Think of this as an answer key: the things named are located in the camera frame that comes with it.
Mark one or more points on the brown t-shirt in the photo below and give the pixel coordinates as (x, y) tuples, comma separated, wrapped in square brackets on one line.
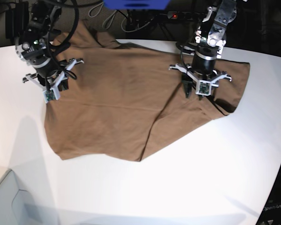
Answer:
[(126, 103)]

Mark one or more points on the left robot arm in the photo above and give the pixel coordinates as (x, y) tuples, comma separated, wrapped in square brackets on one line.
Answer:
[(199, 54)]

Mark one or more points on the white bin at corner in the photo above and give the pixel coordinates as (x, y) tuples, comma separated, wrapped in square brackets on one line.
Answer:
[(16, 205)]

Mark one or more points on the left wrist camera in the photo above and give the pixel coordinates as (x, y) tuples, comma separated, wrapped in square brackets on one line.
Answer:
[(203, 88)]

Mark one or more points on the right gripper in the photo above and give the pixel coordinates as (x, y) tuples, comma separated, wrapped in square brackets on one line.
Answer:
[(51, 78)]

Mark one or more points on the blue box overhead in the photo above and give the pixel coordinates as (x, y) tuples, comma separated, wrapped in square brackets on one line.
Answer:
[(136, 4)]

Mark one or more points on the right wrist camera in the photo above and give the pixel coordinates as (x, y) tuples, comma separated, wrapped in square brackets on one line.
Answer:
[(50, 95)]

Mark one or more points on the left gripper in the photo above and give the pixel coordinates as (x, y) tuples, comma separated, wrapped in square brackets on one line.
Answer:
[(213, 78)]

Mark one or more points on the black power strip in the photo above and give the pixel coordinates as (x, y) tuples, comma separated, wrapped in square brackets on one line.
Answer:
[(185, 16)]

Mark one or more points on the black equipment box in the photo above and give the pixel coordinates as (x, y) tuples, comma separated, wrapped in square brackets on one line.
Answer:
[(16, 20)]

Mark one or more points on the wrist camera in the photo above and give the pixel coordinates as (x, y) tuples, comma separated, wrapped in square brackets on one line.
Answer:
[(203, 88), (50, 95)]

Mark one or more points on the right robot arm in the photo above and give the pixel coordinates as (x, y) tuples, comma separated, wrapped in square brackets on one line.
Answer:
[(33, 45)]

